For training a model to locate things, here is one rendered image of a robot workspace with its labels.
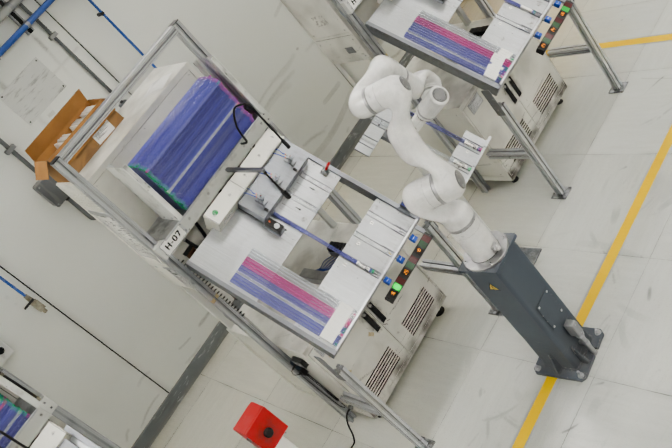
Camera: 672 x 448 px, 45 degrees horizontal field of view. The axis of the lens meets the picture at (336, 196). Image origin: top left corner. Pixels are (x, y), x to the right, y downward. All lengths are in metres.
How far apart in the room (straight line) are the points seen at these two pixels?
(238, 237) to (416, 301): 1.00
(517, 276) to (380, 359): 0.97
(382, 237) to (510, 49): 1.15
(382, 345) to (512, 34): 1.60
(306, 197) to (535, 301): 1.04
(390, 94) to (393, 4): 1.36
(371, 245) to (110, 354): 2.07
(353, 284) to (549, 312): 0.78
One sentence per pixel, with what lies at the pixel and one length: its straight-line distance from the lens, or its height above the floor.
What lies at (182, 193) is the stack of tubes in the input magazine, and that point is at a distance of 3.29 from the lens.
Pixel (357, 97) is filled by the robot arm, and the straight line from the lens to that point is 2.79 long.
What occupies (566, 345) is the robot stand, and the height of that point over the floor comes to 0.15.
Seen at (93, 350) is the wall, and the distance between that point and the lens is 4.87.
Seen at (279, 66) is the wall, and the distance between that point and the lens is 5.39.
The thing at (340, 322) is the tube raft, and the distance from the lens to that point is 3.25.
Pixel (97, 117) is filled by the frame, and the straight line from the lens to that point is 3.21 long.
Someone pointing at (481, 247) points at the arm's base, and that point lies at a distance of 3.01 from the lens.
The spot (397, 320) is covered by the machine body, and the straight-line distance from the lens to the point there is 3.85.
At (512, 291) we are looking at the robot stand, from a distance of 3.11.
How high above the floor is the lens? 2.66
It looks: 29 degrees down
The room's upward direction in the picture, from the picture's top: 43 degrees counter-clockwise
